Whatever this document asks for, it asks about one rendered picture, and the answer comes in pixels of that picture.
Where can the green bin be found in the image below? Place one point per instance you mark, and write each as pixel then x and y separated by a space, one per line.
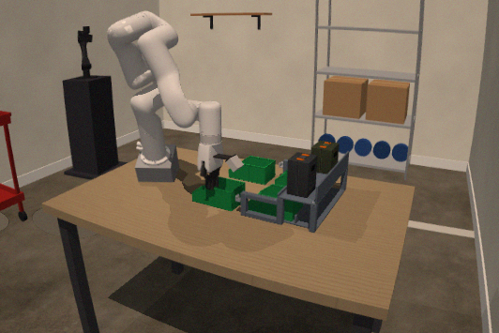
pixel 223 196
pixel 256 170
pixel 282 179
pixel 291 208

